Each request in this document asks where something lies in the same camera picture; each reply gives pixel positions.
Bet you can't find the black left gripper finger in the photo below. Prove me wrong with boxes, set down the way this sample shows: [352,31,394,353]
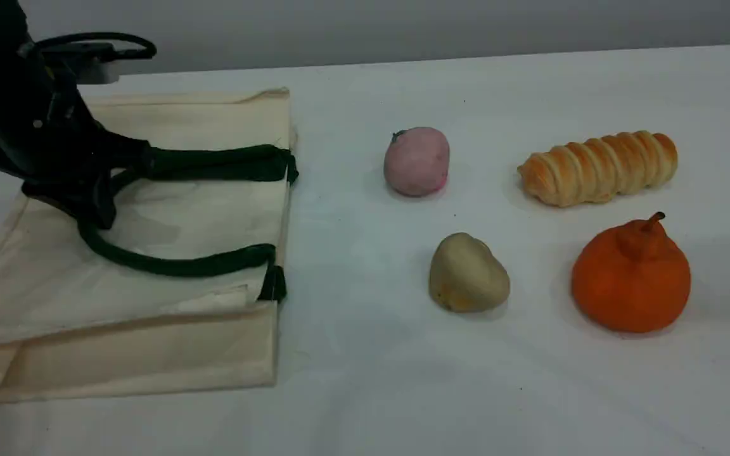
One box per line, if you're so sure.
[96,133,153,181]
[22,171,118,231]

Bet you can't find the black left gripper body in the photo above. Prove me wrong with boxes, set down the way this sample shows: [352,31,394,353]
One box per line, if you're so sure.
[0,44,112,191]

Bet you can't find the white canvas bag green handles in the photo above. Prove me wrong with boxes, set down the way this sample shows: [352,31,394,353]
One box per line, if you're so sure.
[0,87,299,406]

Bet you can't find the beige potato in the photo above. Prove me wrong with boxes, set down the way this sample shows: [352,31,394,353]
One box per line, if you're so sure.
[428,232,511,314]

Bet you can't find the long spiral bread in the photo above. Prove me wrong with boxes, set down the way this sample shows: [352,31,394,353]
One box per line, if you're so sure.
[517,130,679,208]

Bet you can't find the pink peach toy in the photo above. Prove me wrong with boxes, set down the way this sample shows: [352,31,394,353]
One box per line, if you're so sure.
[383,126,451,198]

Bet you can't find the orange tangerine toy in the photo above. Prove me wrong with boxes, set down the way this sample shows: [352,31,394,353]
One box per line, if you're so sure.
[571,212,692,334]

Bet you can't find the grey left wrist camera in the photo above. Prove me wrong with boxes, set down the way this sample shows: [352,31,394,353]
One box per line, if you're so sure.
[74,43,122,85]

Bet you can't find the black left camera cable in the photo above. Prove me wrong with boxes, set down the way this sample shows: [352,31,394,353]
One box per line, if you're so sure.
[34,32,158,62]

